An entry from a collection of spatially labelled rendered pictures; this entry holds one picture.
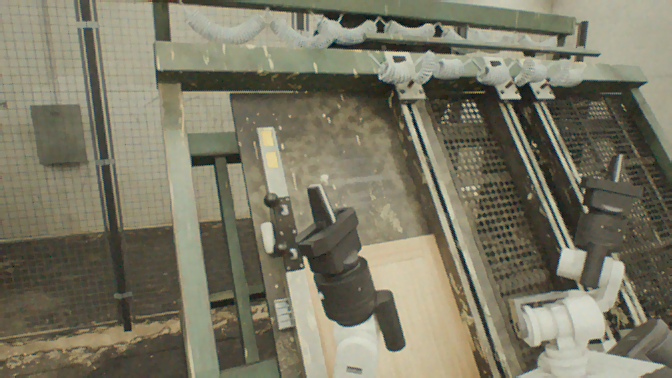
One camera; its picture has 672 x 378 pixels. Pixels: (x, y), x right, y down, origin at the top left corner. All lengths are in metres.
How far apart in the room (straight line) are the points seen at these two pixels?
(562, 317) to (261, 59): 0.98
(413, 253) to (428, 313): 0.17
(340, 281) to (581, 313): 0.38
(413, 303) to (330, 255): 0.64
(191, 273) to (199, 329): 0.13
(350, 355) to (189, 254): 0.50
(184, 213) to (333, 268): 0.54
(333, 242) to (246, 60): 0.77
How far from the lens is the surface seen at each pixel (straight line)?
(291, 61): 1.26
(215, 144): 1.20
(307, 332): 1.02
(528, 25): 2.46
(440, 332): 1.21
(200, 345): 0.97
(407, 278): 1.18
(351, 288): 0.59
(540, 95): 1.78
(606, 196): 1.03
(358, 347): 0.63
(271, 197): 0.94
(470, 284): 1.23
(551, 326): 0.74
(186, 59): 1.19
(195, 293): 0.98
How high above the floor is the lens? 1.78
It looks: 14 degrees down
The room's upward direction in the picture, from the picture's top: straight up
